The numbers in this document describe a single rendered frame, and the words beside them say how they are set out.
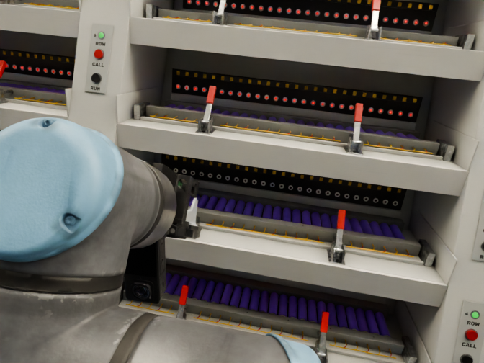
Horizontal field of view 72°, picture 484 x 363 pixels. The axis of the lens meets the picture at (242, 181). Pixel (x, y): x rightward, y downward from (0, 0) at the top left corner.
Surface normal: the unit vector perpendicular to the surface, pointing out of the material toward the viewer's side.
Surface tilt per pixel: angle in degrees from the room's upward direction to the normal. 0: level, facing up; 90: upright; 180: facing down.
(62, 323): 80
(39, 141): 74
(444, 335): 90
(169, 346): 23
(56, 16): 108
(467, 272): 90
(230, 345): 4
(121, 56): 90
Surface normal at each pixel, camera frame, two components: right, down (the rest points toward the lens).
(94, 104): -0.11, 0.04
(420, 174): -0.15, 0.34
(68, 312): 0.61, -0.03
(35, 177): -0.07, -0.26
